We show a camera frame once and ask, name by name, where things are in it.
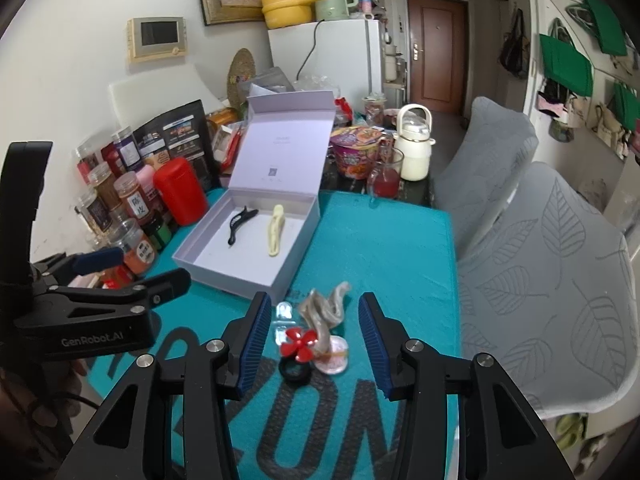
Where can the yellow cooking pot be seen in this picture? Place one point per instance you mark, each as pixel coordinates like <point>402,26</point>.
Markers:
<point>285,7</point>

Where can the clear small hair clip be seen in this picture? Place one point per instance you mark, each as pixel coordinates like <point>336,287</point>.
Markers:
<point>283,310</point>

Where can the grey wavy hair claw clip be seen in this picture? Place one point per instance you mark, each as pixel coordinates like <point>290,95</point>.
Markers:
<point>320,315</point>

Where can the wall intercom panel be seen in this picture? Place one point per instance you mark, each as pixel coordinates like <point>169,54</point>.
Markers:
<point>157,35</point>

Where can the pink round hair accessory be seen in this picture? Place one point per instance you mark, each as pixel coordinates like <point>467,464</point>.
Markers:
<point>335,360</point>

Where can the group of clear spice jars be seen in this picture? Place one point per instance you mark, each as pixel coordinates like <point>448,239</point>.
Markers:
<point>130,192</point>

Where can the red plastic canister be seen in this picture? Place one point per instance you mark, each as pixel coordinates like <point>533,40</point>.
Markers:
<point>180,195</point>

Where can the white thermal jug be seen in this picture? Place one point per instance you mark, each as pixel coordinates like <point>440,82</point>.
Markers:
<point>412,145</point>

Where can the green tote bag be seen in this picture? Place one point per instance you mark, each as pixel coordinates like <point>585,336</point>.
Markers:
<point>565,65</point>
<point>607,25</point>
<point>627,107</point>

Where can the black hanging bag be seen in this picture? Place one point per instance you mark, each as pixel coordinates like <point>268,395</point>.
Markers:
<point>515,50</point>

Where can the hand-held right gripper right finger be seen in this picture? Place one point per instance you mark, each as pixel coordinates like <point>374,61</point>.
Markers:
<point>372,350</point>

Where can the purple instant noodle bowl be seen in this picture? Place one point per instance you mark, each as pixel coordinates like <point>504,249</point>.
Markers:
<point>355,145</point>

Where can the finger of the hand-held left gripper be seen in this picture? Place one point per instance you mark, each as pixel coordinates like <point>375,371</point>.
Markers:
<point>167,285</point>
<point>100,260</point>

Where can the teal table mat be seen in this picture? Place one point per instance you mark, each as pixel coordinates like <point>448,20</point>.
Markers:
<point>380,260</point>

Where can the grey leaf pattern chair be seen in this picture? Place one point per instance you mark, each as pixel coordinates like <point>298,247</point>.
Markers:
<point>545,285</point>
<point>490,160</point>

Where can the grey foil bag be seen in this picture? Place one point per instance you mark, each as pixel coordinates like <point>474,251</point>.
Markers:
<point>272,80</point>

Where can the pink bottle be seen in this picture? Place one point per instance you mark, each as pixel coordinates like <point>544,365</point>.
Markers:
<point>146,177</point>

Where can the brown door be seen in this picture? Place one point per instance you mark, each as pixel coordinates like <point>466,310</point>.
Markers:
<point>437,45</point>

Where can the lavender gift box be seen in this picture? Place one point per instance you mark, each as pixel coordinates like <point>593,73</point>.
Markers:
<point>280,155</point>

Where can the cream hair claw clip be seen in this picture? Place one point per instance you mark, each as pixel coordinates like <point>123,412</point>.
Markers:
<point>274,235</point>

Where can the clear plastic bag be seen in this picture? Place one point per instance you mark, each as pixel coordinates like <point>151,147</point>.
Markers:
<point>320,82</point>

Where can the red and white snack packet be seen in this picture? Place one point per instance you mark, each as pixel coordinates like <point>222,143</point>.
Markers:
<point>232,147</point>

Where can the black hair claw clip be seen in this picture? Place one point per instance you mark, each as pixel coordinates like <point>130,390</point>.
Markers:
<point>240,220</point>

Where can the black snack bag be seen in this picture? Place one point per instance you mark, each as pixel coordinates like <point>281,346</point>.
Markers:
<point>175,130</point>

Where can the dark green glass bottle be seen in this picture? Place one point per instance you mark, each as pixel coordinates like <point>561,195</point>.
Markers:
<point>161,232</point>

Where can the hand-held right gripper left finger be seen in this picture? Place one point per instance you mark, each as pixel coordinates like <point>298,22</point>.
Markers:
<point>255,345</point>

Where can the person's left hand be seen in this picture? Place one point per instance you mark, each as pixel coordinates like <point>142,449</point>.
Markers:
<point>35,410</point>

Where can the glass cup with red drink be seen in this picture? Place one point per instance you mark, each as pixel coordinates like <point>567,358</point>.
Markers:
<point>385,180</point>

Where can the white fridge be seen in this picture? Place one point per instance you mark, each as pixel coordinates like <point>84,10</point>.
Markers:
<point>345,55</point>

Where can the woven straw trivet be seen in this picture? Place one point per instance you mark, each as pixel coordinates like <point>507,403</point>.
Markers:
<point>242,72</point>

